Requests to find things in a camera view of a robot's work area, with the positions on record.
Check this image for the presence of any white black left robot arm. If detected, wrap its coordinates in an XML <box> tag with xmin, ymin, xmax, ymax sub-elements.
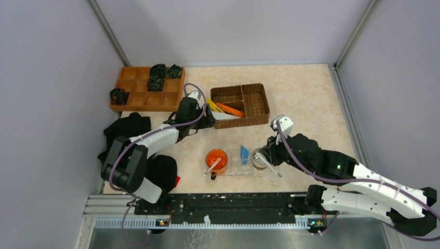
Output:
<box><xmin>101</xmin><ymin>96</ymin><xmax>215</xmax><ymax>204</ymax></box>

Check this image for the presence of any red small object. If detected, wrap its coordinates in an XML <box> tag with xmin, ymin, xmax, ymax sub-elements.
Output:
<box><xmin>174</xmin><ymin>176</ymin><xmax>181</xmax><ymax>188</ymax></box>

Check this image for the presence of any white grey toothpaste tube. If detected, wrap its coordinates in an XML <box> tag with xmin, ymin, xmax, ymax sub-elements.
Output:
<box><xmin>212</xmin><ymin>112</ymin><xmax>240</xmax><ymax>121</ymax></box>

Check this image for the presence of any black green rolled sock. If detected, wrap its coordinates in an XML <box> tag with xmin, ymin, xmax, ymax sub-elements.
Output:
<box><xmin>166</xmin><ymin>64</ymin><xmax>183</xmax><ymax>79</ymax></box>

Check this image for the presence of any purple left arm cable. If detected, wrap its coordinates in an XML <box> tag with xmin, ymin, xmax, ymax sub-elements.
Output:
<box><xmin>108</xmin><ymin>83</ymin><xmax>208</xmax><ymax>247</ymax></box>

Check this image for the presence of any yellow toothbrush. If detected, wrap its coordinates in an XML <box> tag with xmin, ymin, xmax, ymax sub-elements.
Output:
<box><xmin>207</xmin><ymin>98</ymin><xmax>224</xmax><ymax>113</ymax></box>

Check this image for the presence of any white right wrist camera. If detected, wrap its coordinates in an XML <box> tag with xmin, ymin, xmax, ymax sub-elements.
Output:
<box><xmin>270</xmin><ymin>114</ymin><xmax>294</xmax><ymax>138</ymax></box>

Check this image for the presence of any brown wicker divided basket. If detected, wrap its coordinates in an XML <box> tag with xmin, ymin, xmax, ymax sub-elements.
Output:
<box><xmin>210</xmin><ymin>83</ymin><xmax>270</xmax><ymax>129</ymax></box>

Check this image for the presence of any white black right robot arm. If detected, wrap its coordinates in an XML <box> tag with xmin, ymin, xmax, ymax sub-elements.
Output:
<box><xmin>263</xmin><ymin>134</ymin><xmax>439</xmax><ymax>241</ymax></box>

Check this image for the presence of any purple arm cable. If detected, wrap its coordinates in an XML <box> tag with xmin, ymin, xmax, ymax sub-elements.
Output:
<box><xmin>108</xmin><ymin>83</ymin><xmax>208</xmax><ymax>247</ymax></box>
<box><xmin>276</xmin><ymin>121</ymin><xmax>440</xmax><ymax>242</ymax></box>

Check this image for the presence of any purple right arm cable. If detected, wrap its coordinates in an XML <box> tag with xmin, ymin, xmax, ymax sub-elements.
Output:
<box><xmin>276</xmin><ymin>121</ymin><xmax>440</xmax><ymax>242</ymax></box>

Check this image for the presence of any clear textured plastic tray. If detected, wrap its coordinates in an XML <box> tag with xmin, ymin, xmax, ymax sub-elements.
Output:
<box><xmin>225</xmin><ymin>149</ymin><xmax>273</xmax><ymax>177</ymax></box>

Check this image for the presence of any orange translucent plastic mug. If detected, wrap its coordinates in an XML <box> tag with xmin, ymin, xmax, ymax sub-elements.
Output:
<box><xmin>204</xmin><ymin>149</ymin><xmax>228</xmax><ymax>180</ymax></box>

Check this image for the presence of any black cloth pile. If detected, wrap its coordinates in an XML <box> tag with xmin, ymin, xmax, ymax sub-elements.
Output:
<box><xmin>98</xmin><ymin>113</ymin><xmax>178</xmax><ymax>192</ymax></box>

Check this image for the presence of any orange toothbrush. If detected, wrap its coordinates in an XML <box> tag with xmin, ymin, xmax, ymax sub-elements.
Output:
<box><xmin>215</xmin><ymin>103</ymin><xmax>245</xmax><ymax>118</ymax></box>

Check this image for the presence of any orange wooden compartment tray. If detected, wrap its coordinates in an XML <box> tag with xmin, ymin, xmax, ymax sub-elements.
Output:
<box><xmin>108</xmin><ymin>66</ymin><xmax>186</xmax><ymax>112</ymax></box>

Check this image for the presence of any black orange rolled sock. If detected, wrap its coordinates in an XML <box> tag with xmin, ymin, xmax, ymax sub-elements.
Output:
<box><xmin>109</xmin><ymin>88</ymin><xmax>129</xmax><ymax>106</ymax></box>

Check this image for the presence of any black patterned rolled sock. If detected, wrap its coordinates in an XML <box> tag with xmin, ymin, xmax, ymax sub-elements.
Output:
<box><xmin>147</xmin><ymin>77</ymin><xmax>164</xmax><ymax>92</ymax></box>

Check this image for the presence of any metal cup orange base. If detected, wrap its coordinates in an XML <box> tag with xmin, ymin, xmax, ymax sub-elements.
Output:
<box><xmin>251</xmin><ymin>148</ymin><xmax>271</xmax><ymax>170</ymax></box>

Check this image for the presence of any blue toothbrush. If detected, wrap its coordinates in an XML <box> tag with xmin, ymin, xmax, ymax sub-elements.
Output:
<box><xmin>240</xmin><ymin>145</ymin><xmax>250</xmax><ymax>165</ymax></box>

